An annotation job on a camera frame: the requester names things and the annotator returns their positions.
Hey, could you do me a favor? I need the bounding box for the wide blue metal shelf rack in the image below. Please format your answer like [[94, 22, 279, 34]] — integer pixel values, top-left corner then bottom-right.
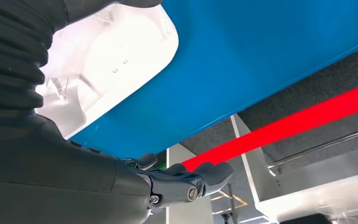
[[69, 0, 358, 160]]

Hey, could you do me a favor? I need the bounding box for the red barrier tape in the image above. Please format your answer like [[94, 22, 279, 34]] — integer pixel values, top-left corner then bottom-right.
[[181, 79, 358, 173]]

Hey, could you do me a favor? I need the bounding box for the chrome tube frame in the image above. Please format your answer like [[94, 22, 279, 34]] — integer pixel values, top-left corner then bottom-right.
[[227, 184, 239, 224]]

